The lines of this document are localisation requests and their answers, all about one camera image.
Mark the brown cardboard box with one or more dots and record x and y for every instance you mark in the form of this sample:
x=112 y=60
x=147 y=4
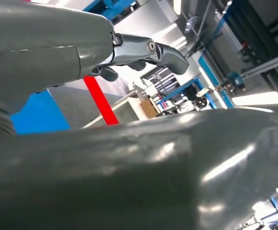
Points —
x=148 y=109

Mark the blue metal shelf rack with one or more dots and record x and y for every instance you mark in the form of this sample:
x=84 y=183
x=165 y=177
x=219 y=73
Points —
x=38 y=114

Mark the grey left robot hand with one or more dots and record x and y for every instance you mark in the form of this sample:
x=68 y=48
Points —
x=129 y=177

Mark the red barrier belt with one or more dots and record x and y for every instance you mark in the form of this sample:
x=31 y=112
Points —
x=100 y=100

